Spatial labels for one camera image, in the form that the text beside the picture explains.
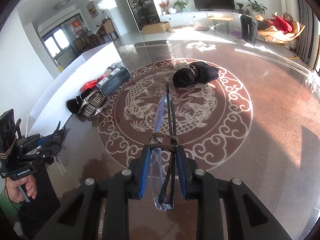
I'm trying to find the dark display cabinet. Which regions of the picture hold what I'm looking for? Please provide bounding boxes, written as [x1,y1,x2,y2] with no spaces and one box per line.
[127,0,160,31]

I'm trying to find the white round vase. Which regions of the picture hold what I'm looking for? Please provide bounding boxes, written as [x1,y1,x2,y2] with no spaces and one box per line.
[168,7,177,14]

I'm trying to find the white board panel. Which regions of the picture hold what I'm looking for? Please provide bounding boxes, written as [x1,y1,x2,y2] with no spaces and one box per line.
[25,42,121,135]

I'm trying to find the clear blue-framed glasses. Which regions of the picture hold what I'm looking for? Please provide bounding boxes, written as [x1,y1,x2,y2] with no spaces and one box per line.
[150,83,178,211]

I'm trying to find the reclining person in red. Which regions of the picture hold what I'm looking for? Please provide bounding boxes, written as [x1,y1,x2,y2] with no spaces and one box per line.
[240,12,294,45]

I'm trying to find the black fuzzy item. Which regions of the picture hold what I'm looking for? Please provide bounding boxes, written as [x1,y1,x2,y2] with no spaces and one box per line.
[66,95,85,114]

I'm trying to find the green potted plant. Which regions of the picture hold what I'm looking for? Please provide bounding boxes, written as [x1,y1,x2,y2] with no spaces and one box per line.
[173,0,189,12]
[246,0,267,16]

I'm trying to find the long black box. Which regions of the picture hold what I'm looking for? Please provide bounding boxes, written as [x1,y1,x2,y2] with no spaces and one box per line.
[96,67,131,97]

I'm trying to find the small potted plant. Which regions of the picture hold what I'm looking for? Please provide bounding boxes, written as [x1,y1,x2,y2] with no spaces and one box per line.
[236,2,244,14]

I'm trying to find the brown hair tie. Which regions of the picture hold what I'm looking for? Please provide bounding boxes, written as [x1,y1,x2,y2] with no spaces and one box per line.
[149,132,179,152]

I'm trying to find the person's left hand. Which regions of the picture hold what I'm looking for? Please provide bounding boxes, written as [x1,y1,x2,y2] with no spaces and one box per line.
[5,175,37,203]

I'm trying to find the grey curtain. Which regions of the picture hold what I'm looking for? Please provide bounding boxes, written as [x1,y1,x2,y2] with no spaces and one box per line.
[296,0,319,69]

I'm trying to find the black knitted hat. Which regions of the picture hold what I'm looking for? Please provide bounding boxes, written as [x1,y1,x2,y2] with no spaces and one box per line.
[172,61,219,88]

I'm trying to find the cardboard box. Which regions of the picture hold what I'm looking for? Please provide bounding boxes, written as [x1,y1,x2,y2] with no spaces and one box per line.
[142,22,171,35]

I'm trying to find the green potted plant right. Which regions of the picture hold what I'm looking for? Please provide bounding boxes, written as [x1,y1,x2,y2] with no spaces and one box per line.
[246,0,267,16]

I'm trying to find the white tv cabinet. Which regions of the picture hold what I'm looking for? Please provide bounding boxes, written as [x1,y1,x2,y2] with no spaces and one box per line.
[159,11,240,28]

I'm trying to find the orange lounge chair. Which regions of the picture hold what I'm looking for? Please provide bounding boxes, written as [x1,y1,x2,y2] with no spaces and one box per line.
[258,21,305,53]

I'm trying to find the black hair claw clip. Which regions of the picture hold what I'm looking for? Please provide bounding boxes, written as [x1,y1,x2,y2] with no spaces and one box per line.
[41,121,70,175]

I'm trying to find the red packet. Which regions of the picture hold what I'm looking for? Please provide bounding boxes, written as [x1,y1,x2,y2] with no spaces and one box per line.
[80,79,100,93]

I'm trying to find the green potted plant left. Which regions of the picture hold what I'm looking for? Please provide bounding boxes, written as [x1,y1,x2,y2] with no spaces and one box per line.
[173,0,189,12]

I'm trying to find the red flower vase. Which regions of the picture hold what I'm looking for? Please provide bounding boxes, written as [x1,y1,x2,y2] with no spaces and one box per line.
[159,0,170,15]

